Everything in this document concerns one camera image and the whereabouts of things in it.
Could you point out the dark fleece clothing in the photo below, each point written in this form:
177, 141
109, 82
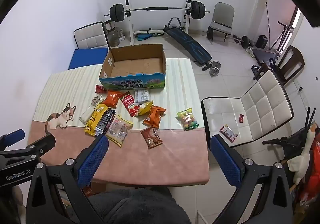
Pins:
140, 209

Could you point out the small red snack packet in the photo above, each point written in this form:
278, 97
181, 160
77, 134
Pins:
100, 89

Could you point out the black scooter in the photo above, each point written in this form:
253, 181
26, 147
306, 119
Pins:
280, 142

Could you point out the black speaker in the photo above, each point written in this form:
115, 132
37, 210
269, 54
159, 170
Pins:
261, 41

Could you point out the orange snack bag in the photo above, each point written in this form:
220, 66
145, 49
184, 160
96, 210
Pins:
155, 116
111, 99

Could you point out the red bag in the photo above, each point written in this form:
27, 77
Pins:
313, 179

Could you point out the black exercise machine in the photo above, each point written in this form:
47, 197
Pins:
262, 55

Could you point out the blue balance disc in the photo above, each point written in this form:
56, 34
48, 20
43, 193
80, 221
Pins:
143, 37

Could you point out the striped cat print tablecloth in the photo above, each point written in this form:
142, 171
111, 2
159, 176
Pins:
175, 159

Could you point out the black snack packet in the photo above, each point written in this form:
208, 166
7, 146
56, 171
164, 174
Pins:
106, 120

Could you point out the tiny red packet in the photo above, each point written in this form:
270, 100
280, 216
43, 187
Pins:
241, 118

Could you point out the colourful candy bag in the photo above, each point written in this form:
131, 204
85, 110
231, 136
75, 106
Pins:
187, 119

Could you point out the blue printed cardboard box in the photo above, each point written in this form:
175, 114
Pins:
140, 64

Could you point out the black sit-up bench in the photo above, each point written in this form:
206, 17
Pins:
190, 44

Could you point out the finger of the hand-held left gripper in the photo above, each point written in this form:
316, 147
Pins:
43, 144
15, 135

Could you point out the chrome dumbbell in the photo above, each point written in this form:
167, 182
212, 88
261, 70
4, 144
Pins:
214, 68

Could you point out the brown wooden chair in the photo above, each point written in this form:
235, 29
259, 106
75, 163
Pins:
296, 61

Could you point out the clear yellow snack bag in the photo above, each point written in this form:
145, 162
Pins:
118, 130

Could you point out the pink printed packet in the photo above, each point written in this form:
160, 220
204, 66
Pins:
228, 133

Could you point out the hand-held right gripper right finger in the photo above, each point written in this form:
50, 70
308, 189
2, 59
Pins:
225, 161

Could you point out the blue foam pad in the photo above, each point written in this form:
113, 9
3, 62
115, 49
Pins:
86, 58

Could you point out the white weight rack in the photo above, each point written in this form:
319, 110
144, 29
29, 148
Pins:
128, 26

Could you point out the clear water jug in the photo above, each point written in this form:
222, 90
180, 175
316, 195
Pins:
114, 38

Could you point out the white shoe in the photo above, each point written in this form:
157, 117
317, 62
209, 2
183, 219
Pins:
250, 52

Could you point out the short barbell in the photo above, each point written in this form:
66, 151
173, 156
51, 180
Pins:
244, 40

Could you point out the small clear snack packet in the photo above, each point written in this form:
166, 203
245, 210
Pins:
97, 100

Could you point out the large yellow snack packet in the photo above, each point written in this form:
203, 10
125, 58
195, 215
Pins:
93, 120

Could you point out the barbell with black plates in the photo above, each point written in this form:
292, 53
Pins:
155, 9

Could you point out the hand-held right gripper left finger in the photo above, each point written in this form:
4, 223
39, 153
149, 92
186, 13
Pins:
93, 161

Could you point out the grey folding chair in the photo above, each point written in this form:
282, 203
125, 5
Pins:
223, 18

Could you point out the brown snack packet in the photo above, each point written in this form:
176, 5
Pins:
151, 137

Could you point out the long red snack packet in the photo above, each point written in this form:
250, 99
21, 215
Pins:
128, 102

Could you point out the white clear snack packet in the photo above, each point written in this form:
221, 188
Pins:
85, 115

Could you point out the white goose plush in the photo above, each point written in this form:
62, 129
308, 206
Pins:
300, 159

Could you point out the white padded chair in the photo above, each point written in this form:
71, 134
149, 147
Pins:
91, 35
260, 104

